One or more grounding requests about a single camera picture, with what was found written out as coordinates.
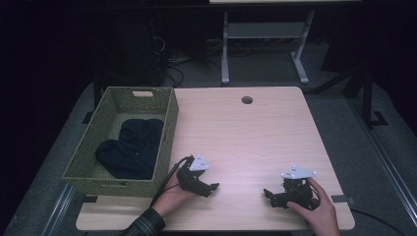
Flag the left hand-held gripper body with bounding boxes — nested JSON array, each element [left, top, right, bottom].
[[176, 152, 210, 195]]

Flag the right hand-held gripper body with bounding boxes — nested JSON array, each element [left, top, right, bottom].
[[277, 164, 321, 211]]

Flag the person's left hand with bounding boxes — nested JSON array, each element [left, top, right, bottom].
[[151, 165, 199, 218]]

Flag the person's right hand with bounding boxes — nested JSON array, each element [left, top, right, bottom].
[[286, 177, 342, 236]]

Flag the grey tape strip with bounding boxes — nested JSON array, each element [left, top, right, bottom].
[[330, 194, 356, 207]]

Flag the dark cloth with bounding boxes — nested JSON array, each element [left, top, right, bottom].
[[94, 118, 165, 181]]

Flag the green woven basket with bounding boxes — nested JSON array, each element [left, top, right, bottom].
[[62, 86, 180, 199]]

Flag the black metal stand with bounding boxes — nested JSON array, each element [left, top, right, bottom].
[[320, 63, 389, 130]]

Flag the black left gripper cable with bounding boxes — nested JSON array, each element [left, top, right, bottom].
[[149, 155, 195, 208]]

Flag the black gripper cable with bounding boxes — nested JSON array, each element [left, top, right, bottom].
[[149, 155, 195, 208], [349, 207, 409, 236]]

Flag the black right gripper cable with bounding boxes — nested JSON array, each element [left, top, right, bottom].
[[349, 207, 409, 236]]

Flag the metal floor rail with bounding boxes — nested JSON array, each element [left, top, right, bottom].
[[346, 96, 417, 228], [40, 182, 79, 236]]

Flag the bundle of floor cables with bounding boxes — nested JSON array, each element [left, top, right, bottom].
[[149, 33, 224, 89]]

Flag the white metal table frame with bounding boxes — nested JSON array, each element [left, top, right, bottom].
[[220, 9, 316, 87]]

